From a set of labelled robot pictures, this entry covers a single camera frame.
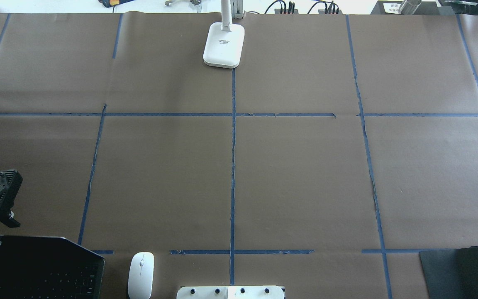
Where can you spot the grey laptop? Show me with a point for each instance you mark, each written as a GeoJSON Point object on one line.
{"type": "Point", "coordinates": [47, 267]}

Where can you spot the black mouse pad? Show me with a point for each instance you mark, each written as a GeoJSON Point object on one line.
{"type": "Point", "coordinates": [451, 273]}

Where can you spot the white computer mouse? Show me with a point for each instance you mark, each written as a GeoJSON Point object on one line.
{"type": "Point", "coordinates": [141, 273]}

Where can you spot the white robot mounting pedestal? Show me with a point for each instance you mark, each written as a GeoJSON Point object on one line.
{"type": "Point", "coordinates": [232, 292]}

